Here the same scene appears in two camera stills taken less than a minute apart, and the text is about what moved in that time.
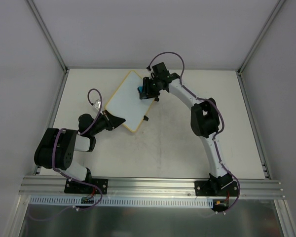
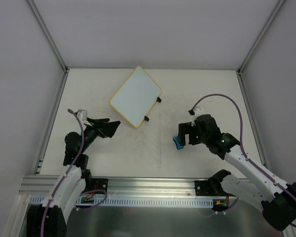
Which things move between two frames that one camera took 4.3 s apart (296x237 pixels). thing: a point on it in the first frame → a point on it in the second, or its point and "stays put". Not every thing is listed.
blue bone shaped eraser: x=140 y=88 → x=178 y=146
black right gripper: x=147 y=88 → x=190 y=135
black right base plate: x=216 y=188 stays put
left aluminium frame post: x=47 y=34 stays put
